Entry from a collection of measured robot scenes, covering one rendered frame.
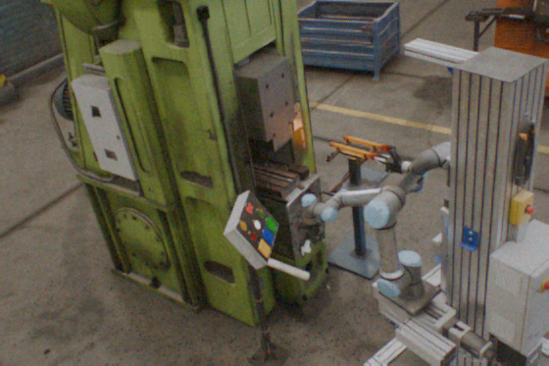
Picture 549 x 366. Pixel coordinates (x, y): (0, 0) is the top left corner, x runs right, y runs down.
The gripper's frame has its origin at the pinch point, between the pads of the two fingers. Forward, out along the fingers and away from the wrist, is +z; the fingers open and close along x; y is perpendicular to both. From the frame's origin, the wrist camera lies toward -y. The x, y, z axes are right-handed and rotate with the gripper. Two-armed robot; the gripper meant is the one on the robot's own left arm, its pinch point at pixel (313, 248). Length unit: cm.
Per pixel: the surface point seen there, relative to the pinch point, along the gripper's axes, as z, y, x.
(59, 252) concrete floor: 93, -245, -83
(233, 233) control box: -23.7, -17.3, -36.2
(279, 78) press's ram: -74, -53, 33
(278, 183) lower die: -6, -56, 23
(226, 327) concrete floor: 93, -70, -29
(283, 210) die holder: 6.1, -45.2, 16.1
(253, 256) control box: -7.8, -11.2, -31.0
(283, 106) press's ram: -57, -53, 33
